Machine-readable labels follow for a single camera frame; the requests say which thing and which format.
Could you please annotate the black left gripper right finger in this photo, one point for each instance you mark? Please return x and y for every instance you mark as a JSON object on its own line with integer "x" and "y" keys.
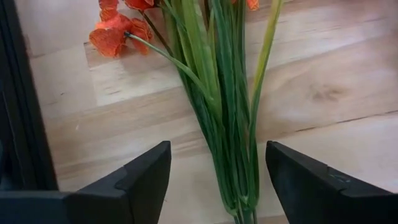
{"x": 326, "y": 205}

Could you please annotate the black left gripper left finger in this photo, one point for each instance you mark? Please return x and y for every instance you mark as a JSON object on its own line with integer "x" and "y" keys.
{"x": 93, "y": 208}

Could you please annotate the orange artificial flower bunch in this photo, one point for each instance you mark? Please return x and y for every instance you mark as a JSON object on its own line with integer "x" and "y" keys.
{"x": 227, "y": 93}

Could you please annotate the black metal table frame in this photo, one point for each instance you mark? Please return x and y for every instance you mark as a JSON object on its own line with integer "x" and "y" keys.
{"x": 18, "y": 93}

